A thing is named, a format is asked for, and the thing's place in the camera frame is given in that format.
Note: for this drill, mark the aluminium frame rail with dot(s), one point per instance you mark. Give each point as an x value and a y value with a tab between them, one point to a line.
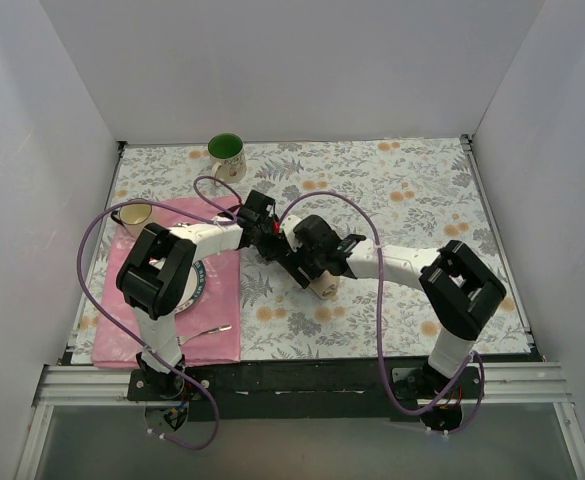
506	382

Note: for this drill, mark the cream enamel cup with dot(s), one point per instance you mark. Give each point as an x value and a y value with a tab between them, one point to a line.
133	217

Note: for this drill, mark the beige cloth napkin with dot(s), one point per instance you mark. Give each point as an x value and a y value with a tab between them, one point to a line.
325	286

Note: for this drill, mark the white plate with blue rim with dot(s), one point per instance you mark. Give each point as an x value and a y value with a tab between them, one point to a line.
194	287

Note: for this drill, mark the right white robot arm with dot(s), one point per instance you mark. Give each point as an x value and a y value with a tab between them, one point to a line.
463	292

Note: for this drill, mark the floral mug green inside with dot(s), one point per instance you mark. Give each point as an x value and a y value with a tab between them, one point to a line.
228	156

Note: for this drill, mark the silver fork on placemat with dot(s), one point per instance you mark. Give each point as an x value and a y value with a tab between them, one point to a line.
182	340

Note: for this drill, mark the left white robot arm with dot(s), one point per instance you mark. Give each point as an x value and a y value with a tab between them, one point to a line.
155	274

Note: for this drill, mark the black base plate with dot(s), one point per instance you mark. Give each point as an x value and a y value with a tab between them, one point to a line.
346	388

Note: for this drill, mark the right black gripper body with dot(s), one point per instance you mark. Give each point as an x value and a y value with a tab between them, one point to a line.
301	270

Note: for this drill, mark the floral tablecloth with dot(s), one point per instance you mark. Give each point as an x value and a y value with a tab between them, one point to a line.
419	193

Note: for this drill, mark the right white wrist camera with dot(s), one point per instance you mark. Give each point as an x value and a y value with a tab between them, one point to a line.
285	237

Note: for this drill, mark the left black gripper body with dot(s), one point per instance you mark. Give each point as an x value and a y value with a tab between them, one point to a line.
276	248

